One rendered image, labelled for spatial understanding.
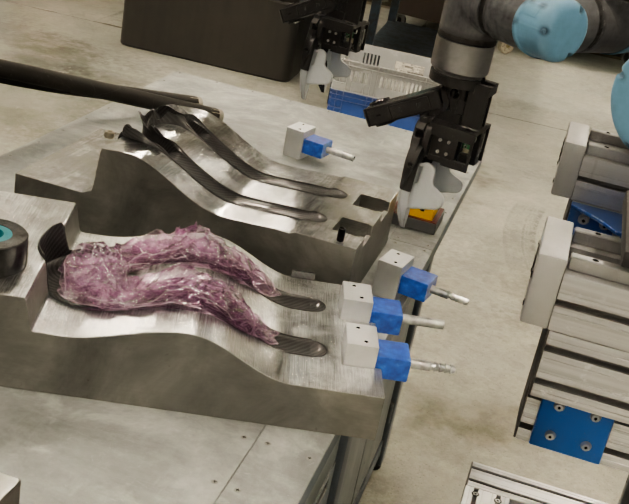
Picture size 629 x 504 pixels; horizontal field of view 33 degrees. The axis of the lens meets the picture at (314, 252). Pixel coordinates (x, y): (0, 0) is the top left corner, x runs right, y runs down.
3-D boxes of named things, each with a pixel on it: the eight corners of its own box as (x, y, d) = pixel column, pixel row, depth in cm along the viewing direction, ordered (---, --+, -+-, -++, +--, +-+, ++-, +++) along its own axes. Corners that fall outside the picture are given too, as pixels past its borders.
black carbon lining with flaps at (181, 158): (348, 204, 157) (360, 145, 153) (318, 241, 143) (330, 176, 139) (136, 146, 164) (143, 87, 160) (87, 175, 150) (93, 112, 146)
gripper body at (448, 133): (463, 179, 134) (486, 88, 129) (401, 158, 137) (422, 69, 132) (481, 164, 141) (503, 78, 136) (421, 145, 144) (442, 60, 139)
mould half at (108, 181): (386, 243, 164) (404, 163, 159) (343, 309, 141) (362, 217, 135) (97, 162, 174) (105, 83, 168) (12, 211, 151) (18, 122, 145)
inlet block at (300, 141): (356, 169, 194) (362, 141, 191) (345, 175, 189) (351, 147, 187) (294, 148, 198) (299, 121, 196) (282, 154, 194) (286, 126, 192)
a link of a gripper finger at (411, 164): (406, 192, 135) (428, 126, 134) (395, 188, 136) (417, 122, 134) (416, 193, 140) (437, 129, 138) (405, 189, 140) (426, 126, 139)
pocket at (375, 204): (385, 224, 157) (390, 201, 155) (377, 236, 152) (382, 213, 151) (356, 216, 158) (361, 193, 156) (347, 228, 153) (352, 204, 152)
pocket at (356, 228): (368, 249, 147) (373, 225, 146) (358, 263, 143) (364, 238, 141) (337, 240, 148) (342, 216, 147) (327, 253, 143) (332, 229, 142)
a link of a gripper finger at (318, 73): (321, 104, 183) (337, 53, 181) (291, 95, 185) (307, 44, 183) (327, 107, 185) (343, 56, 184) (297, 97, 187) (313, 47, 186)
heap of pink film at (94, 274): (281, 284, 131) (292, 227, 128) (278, 356, 115) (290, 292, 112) (73, 252, 129) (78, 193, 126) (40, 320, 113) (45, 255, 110)
